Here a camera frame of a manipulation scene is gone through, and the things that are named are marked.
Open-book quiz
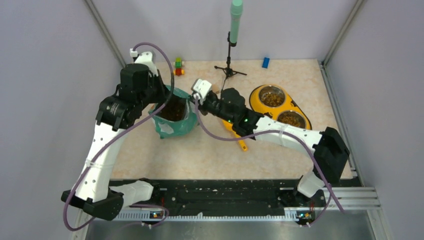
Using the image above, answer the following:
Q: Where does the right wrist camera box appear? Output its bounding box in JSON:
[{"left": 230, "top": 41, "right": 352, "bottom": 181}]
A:
[{"left": 191, "top": 78, "right": 212, "bottom": 103}]

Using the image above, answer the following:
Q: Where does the blue small object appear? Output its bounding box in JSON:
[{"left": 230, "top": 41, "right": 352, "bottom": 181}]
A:
[{"left": 261, "top": 57, "right": 270, "bottom": 69}]

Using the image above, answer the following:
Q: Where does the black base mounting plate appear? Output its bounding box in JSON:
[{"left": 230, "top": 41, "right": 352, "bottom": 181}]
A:
[{"left": 138, "top": 179, "right": 326, "bottom": 217}]

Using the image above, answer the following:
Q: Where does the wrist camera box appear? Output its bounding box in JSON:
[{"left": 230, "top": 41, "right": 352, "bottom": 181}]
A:
[
  {"left": 129, "top": 48, "right": 159, "bottom": 77},
  {"left": 191, "top": 78, "right": 212, "bottom": 103}
]

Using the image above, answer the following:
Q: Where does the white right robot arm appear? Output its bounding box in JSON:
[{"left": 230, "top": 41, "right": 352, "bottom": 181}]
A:
[{"left": 191, "top": 88, "right": 351, "bottom": 206}]

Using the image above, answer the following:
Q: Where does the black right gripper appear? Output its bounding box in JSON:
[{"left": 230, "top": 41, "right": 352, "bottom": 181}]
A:
[{"left": 188, "top": 93, "right": 236, "bottom": 125}]

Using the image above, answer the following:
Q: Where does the aluminium front rail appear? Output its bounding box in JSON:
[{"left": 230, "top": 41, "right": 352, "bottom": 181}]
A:
[{"left": 107, "top": 185, "right": 381, "bottom": 223}]

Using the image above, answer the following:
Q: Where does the colourful toy block stack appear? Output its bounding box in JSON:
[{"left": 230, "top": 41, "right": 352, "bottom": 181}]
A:
[{"left": 173, "top": 57, "right": 185, "bottom": 76}]

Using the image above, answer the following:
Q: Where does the yellow double pet bowl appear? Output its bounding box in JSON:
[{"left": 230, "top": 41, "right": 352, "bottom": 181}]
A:
[{"left": 248, "top": 84, "right": 312, "bottom": 130}]

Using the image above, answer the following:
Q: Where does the brown pet food kibble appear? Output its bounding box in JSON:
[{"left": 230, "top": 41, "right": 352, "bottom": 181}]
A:
[{"left": 158, "top": 96, "right": 186, "bottom": 122}]

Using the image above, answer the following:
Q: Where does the rectangular wooden block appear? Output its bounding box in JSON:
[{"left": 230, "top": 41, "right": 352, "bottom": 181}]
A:
[{"left": 211, "top": 85, "right": 221, "bottom": 95}]

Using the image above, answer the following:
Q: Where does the yellow plastic scoop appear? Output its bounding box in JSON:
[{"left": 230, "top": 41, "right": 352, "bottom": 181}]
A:
[{"left": 222, "top": 120, "right": 248, "bottom": 152}]

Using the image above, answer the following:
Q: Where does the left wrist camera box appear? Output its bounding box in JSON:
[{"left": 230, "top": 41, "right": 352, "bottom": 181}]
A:
[{"left": 129, "top": 48, "right": 159, "bottom": 77}]

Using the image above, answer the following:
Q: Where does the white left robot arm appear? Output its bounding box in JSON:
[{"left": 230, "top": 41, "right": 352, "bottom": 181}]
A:
[{"left": 61, "top": 63, "right": 170, "bottom": 221}]

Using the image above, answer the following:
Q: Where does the green cylinder on stand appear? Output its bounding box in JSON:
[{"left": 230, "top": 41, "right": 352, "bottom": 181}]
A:
[{"left": 229, "top": 0, "right": 243, "bottom": 47}]

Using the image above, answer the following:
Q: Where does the black tripod stand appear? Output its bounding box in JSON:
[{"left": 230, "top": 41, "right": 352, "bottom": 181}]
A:
[{"left": 214, "top": 31, "right": 247, "bottom": 93}]

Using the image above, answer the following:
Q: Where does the green pet food bag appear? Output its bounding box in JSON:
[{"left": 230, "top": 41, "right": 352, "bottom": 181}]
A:
[{"left": 152, "top": 87, "right": 198, "bottom": 139}]

